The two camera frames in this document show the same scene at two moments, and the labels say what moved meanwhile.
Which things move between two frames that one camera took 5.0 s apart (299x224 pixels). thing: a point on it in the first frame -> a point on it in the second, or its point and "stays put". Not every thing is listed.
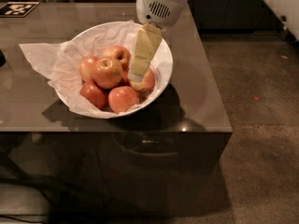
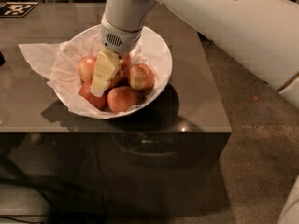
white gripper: (159, 11) -> (121, 40)
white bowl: (95, 80) stays put
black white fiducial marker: (17, 9) stays put
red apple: (86, 67) stays put
